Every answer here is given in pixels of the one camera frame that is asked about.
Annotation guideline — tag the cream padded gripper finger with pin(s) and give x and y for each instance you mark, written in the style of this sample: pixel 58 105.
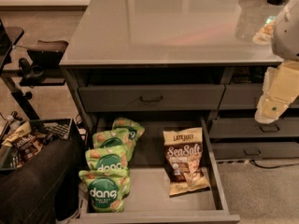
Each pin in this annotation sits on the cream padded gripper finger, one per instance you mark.
pixel 269 110

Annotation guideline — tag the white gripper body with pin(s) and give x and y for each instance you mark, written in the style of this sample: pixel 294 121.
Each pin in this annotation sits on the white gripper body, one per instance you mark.
pixel 287 36

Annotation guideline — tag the brown sea salt chip bag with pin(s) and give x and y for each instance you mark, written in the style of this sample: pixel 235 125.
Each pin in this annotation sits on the brown sea salt chip bag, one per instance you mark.
pixel 183 151

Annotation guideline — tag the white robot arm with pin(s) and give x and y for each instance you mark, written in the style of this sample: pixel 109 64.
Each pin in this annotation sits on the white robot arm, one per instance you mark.
pixel 285 37

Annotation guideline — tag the grey top right drawer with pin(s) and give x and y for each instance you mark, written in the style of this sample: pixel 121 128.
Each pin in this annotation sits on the grey top right drawer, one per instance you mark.
pixel 241 96

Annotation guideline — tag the grey bottom right drawer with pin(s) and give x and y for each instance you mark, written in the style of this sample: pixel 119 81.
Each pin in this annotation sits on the grey bottom right drawer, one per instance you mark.
pixel 255 151

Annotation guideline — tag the rear green dang chip bag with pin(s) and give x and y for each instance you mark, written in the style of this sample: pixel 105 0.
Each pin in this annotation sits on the rear green dang chip bag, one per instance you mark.
pixel 134 128

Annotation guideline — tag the green dang chip bag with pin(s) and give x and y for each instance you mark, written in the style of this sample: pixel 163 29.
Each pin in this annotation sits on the green dang chip bag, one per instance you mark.
pixel 112 138
pixel 134 128
pixel 106 188
pixel 107 158

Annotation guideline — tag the grey counter cabinet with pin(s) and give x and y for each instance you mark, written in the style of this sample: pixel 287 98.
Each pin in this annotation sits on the grey counter cabinet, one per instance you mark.
pixel 170 42

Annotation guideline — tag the open grey middle drawer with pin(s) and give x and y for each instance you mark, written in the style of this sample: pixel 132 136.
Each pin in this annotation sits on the open grey middle drawer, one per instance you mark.
pixel 149 201

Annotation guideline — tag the grey top left drawer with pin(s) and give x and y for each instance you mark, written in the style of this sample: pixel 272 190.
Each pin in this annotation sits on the grey top left drawer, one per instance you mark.
pixel 151 97

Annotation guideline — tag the front green dang chip bag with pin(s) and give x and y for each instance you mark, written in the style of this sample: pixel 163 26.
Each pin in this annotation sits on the front green dang chip bag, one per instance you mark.
pixel 106 188

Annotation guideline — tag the brown chip bag in crate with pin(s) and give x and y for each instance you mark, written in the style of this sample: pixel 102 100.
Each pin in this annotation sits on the brown chip bag in crate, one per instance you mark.
pixel 27 141

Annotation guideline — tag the black stand with tray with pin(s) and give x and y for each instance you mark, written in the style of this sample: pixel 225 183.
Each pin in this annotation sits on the black stand with tray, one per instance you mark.
pixel 43 70

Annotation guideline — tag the black plastic crate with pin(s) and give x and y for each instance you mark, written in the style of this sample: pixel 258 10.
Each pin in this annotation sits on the black plastic crate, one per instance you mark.
pixel 54 129

